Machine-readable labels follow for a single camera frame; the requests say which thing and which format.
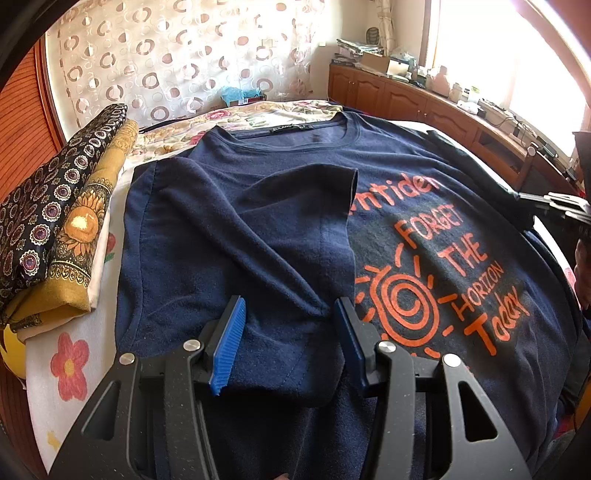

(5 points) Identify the wooden slatted door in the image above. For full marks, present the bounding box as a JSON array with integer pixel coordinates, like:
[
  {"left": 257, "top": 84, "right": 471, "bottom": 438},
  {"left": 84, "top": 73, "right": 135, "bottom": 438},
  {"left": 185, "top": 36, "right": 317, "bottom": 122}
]
[{"left": 0, "top": 46, "right": 65, "bottom": 204}]

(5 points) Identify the beige floral blanket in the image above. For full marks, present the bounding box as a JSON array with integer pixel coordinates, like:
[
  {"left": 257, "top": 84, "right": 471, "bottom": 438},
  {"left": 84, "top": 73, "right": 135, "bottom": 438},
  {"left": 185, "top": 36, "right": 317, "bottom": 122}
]
[{"left": 124, "top": 98, "right": 356, "bottom": 162}]

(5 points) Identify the yellow sunflower folded cloth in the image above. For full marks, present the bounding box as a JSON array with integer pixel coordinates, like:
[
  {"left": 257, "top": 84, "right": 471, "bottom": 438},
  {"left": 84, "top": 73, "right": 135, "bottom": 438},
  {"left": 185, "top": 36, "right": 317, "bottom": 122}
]
[{"left": 0, "top": 119, "right": 139, "bottom": 342}]

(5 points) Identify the sheer curtain with circle pattern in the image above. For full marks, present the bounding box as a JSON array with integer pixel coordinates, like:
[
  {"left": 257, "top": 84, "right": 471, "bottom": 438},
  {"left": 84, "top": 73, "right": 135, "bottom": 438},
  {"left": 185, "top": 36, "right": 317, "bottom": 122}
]
[{"left": 46, "top": 0, "right": 342, "bottom": 132}]

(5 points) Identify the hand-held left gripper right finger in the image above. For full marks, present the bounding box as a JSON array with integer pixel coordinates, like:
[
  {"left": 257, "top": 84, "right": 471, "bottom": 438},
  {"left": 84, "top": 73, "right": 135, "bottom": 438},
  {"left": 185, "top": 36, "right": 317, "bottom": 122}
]
[{"left": 333, "top": 296, "right": 532, "bottom": 480}]

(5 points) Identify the pink jar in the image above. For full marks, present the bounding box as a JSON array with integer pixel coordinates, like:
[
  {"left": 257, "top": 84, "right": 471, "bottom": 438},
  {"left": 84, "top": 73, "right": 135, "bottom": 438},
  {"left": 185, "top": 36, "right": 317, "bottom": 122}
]
[{"left": 431, "top": 66, "right": 452, "bottom": 95}]

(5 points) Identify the white folded cloth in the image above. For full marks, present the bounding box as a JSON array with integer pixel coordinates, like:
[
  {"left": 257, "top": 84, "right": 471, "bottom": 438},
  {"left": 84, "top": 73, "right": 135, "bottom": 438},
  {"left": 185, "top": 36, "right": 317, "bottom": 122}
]
[{"left": 88, "top": 203, "right": 118, "bottom": 310}]

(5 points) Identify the white sheet with red flowers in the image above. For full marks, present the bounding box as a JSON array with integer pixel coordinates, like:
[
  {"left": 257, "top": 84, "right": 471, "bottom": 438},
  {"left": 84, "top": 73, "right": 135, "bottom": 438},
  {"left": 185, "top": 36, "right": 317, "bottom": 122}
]
[{"left": 25, "top": 115, "right": 578, "bottom": 472}]

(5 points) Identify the navy t-shirt with orange print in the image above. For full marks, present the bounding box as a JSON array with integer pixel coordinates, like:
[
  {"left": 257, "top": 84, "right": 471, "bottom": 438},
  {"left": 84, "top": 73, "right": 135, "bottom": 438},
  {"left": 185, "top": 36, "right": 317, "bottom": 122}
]
[{"left": 113, "top": 110, "right": 583, "bottom": 480}]

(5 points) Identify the stack of papers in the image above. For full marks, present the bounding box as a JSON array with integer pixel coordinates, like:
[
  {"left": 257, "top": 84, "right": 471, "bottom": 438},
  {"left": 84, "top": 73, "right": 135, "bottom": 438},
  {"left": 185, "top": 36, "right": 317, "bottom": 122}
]
[{"left": 336, "top": 38, "right": 384, "bottom": 63}]

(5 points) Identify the black patterned folded cloth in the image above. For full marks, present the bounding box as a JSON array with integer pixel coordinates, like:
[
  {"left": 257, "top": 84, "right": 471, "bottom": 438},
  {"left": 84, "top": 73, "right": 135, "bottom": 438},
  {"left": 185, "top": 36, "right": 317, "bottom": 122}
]
[{"left": 0, "top": 104, "right": 129, "bottom": 319}]

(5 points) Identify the blue packet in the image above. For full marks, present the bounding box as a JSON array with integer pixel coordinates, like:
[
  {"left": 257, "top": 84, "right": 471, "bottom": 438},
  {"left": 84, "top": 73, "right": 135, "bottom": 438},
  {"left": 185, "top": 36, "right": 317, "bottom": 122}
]
[{"left": 221, "top": 85, "right": 266, "bottom": 107}]

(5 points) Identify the wooden cabinet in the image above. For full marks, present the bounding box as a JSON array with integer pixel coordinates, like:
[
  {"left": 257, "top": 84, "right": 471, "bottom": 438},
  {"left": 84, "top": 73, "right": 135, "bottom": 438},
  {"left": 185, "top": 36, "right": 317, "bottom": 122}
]
[{"left": 328, "top": 62, "right": 578, "bottom": 195}]

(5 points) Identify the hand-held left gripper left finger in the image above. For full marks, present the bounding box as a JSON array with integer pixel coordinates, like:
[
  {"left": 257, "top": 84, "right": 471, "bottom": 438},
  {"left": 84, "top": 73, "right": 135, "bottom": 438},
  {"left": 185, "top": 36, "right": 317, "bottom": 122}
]
[{"left": 48, "top": 295, "right": 247, "bottom": 480}]

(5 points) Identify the window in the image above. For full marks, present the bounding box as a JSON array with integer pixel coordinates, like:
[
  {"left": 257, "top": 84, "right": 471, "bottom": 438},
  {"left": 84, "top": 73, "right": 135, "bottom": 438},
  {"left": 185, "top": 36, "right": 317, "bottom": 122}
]
[{"left": 425, "top": 0, "right": 587, "bottom": 153}]

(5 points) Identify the white flat device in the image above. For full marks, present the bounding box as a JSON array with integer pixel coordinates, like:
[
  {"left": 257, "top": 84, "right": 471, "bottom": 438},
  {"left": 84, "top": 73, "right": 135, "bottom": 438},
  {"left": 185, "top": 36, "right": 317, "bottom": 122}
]
[{"left": 478, "top": 99, "right": 513, "bottom": 125}]

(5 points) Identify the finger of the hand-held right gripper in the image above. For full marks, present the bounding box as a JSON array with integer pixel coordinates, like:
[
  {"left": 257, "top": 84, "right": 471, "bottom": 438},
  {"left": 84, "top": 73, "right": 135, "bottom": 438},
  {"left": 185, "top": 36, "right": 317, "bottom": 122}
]
[
  {"left": 545, "top": 205, "right": 591, "bottom": 221},
  {"left": 519, "top": 190, "right": 591, "bottom": 208}
]

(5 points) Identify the beige window curtain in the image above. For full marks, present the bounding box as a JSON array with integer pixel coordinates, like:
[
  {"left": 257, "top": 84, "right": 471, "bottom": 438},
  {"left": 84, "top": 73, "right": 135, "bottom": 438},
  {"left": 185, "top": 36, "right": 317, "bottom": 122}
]
[{"left": 376, "top": 0, "right": 398, "bottom": 47}]

